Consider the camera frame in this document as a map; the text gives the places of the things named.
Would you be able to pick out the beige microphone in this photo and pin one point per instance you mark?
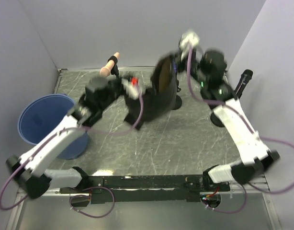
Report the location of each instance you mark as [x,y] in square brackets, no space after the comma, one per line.
[106,70]

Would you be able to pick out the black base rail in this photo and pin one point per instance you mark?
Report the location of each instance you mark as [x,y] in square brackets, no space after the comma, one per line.
[146,188]

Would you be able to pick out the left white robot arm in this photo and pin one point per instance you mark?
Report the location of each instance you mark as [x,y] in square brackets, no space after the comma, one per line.
[30,171]

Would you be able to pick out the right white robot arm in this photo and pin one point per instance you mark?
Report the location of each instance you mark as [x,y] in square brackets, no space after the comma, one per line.
[255,157]

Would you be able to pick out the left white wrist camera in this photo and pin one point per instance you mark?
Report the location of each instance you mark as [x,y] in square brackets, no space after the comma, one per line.
[133,88]

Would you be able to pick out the black trash bag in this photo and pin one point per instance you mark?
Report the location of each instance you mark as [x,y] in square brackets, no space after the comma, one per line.
[160,97]

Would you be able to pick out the blue plastic trash bin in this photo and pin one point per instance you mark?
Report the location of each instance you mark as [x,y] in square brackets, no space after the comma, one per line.
[42,116]

